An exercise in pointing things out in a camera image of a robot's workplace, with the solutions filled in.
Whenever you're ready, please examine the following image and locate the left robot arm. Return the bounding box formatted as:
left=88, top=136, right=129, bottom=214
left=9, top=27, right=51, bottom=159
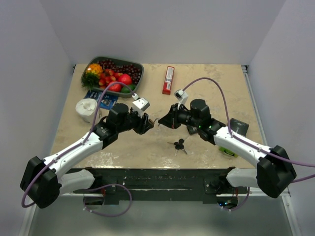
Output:
left=20, top=98, right=154, bottom=208

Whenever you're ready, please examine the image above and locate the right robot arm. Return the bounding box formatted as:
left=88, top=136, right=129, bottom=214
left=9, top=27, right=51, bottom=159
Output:
left=158, top=99, right=297, bottom=198

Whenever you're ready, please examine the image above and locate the green black box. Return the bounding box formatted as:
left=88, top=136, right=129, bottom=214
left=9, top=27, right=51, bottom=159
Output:
left=219, top=118, right=249, bottom=158

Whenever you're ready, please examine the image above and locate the blue card package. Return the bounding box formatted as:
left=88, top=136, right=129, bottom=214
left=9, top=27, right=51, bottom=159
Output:
left=84, top=91, right=118, bottom=110

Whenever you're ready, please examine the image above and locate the black base frame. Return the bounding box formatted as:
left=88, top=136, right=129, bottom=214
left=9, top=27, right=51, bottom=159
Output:
left=69, top=167, right=247, bottom=205

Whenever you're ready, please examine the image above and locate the white tissue roll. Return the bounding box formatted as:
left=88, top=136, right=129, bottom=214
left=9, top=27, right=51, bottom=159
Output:
left=75, top=98, right=97, bottom=123

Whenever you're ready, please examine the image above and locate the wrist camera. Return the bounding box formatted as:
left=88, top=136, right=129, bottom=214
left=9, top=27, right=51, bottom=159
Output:
left=132, top=93, right=150, bottom=117
left=174, top=89, right=189, bottom=110

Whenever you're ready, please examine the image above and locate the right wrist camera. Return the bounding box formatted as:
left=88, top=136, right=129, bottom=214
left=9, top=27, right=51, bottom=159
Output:
left=174, top=89, right=189, bottom=110

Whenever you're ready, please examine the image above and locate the dark grape bunch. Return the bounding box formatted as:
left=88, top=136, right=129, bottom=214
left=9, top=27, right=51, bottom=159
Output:
left=97, top=59, right=142, bottom=84

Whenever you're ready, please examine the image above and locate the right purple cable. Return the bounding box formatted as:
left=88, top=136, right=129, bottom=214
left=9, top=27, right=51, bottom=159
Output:
left=183, top=77, right=315, bottom=184

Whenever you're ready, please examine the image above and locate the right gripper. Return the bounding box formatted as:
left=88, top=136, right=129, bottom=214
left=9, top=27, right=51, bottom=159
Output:
left=158, top=103, right=200, bottom=130

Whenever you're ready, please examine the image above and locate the red apple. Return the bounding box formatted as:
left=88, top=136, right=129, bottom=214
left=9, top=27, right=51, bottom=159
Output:
left=118, top=74, right=132, bottom=85
left=107, top=81, right=122, bottom=92

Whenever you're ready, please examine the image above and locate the orange pineapple toy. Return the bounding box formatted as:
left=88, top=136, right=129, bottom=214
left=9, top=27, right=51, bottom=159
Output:
left=82, top=63, right=103, bottom=90

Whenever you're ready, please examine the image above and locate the black padlock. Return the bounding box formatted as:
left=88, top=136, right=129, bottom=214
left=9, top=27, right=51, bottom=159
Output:
left=187, top=125, right=198, bottom=135

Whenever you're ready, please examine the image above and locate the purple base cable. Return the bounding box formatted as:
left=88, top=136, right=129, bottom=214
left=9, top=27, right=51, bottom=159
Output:
left=83, top=181, right=135, bottom=217

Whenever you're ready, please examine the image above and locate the green fruit tray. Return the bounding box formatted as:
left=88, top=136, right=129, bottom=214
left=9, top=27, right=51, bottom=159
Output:
left=81, top=56, right=144, bottom=98

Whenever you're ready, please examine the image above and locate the black key bunch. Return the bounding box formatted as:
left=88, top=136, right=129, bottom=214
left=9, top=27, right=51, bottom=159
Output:
left=167, top=136, right=188, bottom=156

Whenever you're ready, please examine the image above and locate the green avocado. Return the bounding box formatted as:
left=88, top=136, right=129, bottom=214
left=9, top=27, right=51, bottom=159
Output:
left=121, top=84, right=136, bottom=93

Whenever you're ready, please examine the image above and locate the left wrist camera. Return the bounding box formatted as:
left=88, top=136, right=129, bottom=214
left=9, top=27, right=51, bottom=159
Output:
left=132, top=93, right=150, bottom=117

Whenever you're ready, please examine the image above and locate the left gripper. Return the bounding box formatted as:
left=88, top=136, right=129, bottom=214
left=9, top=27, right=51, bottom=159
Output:
left=117, top=107, right=153, bottom=134

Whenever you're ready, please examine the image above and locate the red toothpaste box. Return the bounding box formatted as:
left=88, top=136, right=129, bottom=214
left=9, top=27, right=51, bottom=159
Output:
left=162, top=66, right=175, bottom=95

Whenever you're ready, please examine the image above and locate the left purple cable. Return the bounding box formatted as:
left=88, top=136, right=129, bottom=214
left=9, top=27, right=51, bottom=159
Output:
left=21, top=82, right=137, bottom=208

